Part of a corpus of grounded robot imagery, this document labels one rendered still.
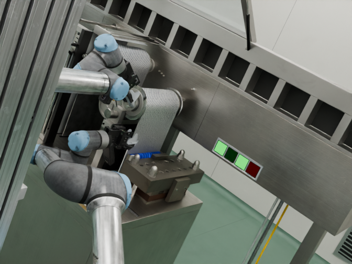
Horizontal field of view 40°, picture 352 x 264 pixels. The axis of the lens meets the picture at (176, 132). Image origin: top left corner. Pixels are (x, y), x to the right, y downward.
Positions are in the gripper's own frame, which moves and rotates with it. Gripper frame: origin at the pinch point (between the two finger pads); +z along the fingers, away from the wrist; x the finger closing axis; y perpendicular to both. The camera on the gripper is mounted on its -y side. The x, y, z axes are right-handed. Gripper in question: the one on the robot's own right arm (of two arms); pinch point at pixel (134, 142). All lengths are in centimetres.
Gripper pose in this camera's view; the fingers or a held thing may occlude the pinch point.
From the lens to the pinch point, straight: 208.7
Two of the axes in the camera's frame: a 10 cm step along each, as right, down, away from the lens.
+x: -7.2, -4.9, 5.0
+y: 3.9, -8.7, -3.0
